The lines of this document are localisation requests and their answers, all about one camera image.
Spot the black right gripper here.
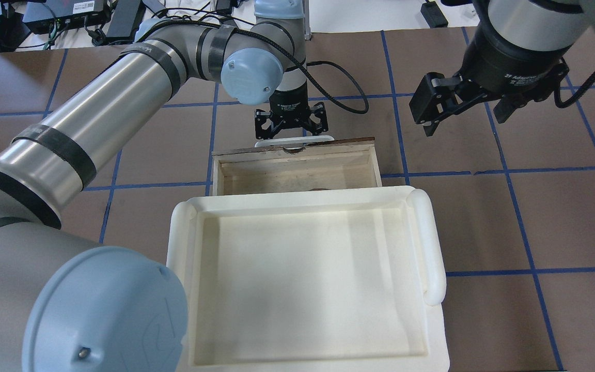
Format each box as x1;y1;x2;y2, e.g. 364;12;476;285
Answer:
409;26;570;137

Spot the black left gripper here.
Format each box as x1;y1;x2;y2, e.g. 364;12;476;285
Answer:
254;86;328;141

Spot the light wooden drawer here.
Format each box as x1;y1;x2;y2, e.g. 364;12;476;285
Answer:
212;137;382;196

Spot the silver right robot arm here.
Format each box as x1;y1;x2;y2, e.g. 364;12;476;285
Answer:
409;1;595;136

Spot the white plastic crate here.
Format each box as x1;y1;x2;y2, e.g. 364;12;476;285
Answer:
167;186;450;371

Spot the black braided cable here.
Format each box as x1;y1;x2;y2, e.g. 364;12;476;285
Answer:
297;60;370;115

